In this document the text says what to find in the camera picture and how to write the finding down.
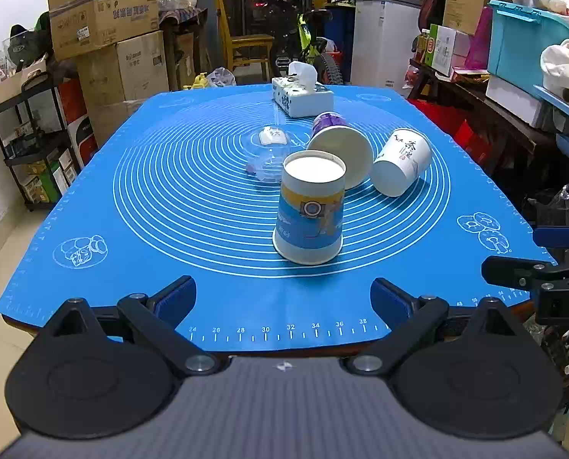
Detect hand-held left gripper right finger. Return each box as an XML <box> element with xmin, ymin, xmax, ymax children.
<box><xmin>344</xmin><ymin>277</ymin><xmax>534</xmax><ymax>376</ymax></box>

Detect blue and yellow paper cup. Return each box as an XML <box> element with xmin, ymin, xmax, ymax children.
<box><xmin>272</xmin><ymin>150</ymin><xmax>348</xmax><ymax>267</ymax></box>

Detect dark wooden side table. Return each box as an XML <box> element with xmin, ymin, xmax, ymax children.
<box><xmin>405</xmin><ymin>59</ymin><xmax>560</xmax><ymax>197</ymax></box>

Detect white flat box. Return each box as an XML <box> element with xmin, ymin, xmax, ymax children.
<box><xmin>484</xmin><ymin>75</ymin><xmax>546</xmax><ymax>128</ymax></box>

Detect wooden chair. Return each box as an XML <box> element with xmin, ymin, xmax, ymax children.
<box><xmin>215</xmin><ymin>0</ymin><xmax>276</xmax><ymax>83</ymax></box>

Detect black shelf rack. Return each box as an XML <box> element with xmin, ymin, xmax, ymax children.
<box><xmin>0</xmin><ymin>69</ymin><xmax>83</xmax><ymax>212</ymax></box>

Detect large closed cardboard box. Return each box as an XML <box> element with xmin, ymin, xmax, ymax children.
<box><xmin>76</xmin><ymin>30</ymin><xmax>171</xmax><ymax>102</ymax></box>

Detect white tissue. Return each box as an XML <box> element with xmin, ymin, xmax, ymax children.
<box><xmin>287</xmin><ymin>60</ymin><xmax>319</xmax><ymax>91</ymax></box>

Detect open cardboard box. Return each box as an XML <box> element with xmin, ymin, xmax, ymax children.
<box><xmin>46</xmin><ymin>0</ymin><xmax>160</xmax><ymax>61</ymax></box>

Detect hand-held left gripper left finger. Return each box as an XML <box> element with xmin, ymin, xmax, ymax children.
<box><xmin>36</xmin><ymin>275</ymin><xmax>221</xmax><ymax>376</ymax></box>

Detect red appliance box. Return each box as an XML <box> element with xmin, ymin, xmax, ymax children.
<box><xmin>56</xmin><ymin>78</ymin><xmax>99</xmax><ymax>169</ymax></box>

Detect white tissue box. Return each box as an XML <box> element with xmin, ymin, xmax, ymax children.
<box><xmin>271</xmin><ymin>76</ymin><xmax>336</xmax><ymax>118</ymax></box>

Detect black bicycle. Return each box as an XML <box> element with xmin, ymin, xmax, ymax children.
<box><xmin>243</xmin><ymin>0</ymin><xmax>345</xmax><ymax>86</ymax></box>

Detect black cap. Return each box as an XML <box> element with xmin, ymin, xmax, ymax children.
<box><xmin>6</xmin><ymin>24</ymin><xmax>52</xmax><ymax>70</ymax></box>

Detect yellow toy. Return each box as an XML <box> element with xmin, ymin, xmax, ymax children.
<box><xmin>183</xmin><ymin>72</ymin><xmax>211</xmax><ymax>91</ymax></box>

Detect blue silicone baking mat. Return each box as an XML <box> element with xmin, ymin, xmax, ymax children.
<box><xmin>0</xmin><ymin>83</ymin><xmax>559</xmax><ymax>353</ymax></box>

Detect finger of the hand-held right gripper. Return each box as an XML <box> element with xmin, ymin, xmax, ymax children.
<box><xmin>532</xmin><ymin>224</ymin><xmax>569</xmax><ymax>249</ymax></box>
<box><xmin>481</xmin><ymin>255</ymin><xmax>569</xmax><ymax>293</ymax></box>

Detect pink bag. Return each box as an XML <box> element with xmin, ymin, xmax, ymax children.
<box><xmin>463</xmin><ymin>7</ymin><xmax>494</xmax><ymax>70</ymax></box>

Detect red bag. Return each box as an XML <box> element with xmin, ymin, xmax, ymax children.
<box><xmin>410</xmin><ymin>99</ymin><xmax>492</xmax><ymax>164</ymax></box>

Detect teal plastic storage bin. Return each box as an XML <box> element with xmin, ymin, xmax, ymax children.
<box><xmin>486</xmin><ymin>0</ymin><xmax>569</xmax><ymax>102</ymax></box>

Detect white paper cup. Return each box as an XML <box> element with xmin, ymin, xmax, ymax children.
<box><xmin>371</xmin><ymin>128</ymin><xmax>433</xmax><ymax>198</ymax></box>

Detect purple paper cup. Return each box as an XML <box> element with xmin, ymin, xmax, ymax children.
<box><xmin>306</xmin><ymin>111</ymin><xmax>376</xmax><ymax>190</ymax></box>

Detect green and white carton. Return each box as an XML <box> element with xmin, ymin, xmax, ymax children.
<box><xmin>423</xmin><ymin>24</ymin><xmax>471</xmax><ymax>77</ymax></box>

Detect white chest freezer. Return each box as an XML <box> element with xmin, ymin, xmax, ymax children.
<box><xmin>350</xmin><ymin>0</ymin><xmax>424</xmax><ymax>91</ymax></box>

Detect clear plastic cup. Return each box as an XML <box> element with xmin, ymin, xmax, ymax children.
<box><xmin>245</xmin><ymin>123</ymin><xmax>296</xmax><ymax>183</ymax></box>

